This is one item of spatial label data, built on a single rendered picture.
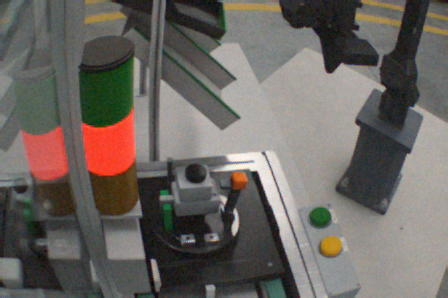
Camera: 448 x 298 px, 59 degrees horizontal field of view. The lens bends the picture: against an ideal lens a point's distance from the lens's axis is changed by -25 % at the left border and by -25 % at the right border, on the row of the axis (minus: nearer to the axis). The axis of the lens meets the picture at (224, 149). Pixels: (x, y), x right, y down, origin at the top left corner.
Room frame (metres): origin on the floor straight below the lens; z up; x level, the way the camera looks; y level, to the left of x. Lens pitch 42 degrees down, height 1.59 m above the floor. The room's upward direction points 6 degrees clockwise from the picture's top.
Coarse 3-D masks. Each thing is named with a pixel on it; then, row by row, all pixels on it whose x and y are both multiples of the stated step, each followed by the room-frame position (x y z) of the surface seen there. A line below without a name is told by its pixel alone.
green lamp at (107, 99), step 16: (128, 64) 0.28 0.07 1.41; (80, 80) 0.27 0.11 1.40; (96, 80) 0.26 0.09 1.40; (112, 80) 0.27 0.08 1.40; (128, 80) 0.28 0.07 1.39; (80, 96) 0.27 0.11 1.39; (96, 96) 0.26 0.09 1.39; (112, 96) 0.27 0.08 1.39; (128, 96) 0.28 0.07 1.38; (96, 112) 0.26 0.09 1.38; (112, 112) 0.27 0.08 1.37; (128, 112) 0.28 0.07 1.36
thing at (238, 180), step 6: (234, 174) 0.52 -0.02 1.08; (240, 174) 0.53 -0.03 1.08; (222, 180) 0.52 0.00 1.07; (228, 180) 0.52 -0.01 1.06; (234, 180) 0.51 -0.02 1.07; (240, 180) 0.51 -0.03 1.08; (246, 180) 0.52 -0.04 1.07; (222, 186) 0.51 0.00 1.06; (228, 186) 0.51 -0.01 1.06; (234, 186) 0.51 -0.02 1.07; (240, 186) 0.51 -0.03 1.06; (234, 192) 0.51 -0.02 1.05; (228, 198) 0.52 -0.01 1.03; (234, 198) 0.51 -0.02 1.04; (228, 204) 0.51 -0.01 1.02; (234, 204) 0.51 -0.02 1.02; (228, 210) 0.51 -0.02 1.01
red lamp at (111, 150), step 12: (132, 120) 0.29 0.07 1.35; (84, 132) 0.27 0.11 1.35; (96, 132) 0.26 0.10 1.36; (108, 132) 0.27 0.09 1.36; (120, 132) 0.27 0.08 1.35; (132, 132) 0.29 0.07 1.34; (96, 144) 0.26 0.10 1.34; (108, 144) 0.27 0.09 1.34; (120, 144) 0.27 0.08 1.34; (132, 144) 0.29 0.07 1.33; (96, 156) 0.26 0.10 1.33; (108, 156) 0.27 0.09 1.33; (120, 156) 0.27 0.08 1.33; (132, 156) 0.28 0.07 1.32; (96, 168) 0.27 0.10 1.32; (108, 168) 0.27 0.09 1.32; (120, 168) 0.27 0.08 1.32
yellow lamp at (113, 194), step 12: (132, 168) 0.28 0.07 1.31; (96, 180) 0.27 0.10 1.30; (108, 180) 0.27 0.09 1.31; (120, 180) 0.27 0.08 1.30; (132, 180) 0.28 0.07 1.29; (96, 192) 0.27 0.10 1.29; (108, 192) 0.27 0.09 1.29; (120, 192) 0.27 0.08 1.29; (132, 192) 0.28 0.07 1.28; (96, 204) 0.27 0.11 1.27; (108, 204) 0.26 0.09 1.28; (120, 204) 0.27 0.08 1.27; (132, 204) 0.28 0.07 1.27
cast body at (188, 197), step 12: (180, 168) 0.52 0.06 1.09; (192, 168) 0.51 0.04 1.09; (204, 168) 0.51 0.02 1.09; (180, 180) 0.49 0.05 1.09; (192, 180) 0.49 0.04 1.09; (204, 180) 0.50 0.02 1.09; (180, 192) 0.48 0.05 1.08; (192, 192) 0.48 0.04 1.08; (204, 192) 0.49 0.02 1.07; (216, 192) 0.51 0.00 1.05; (180, 204) 0.48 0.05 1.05; (192, 204) 0.48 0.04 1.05; (204, 204) 0.49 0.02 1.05; (216, 204) 0.49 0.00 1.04
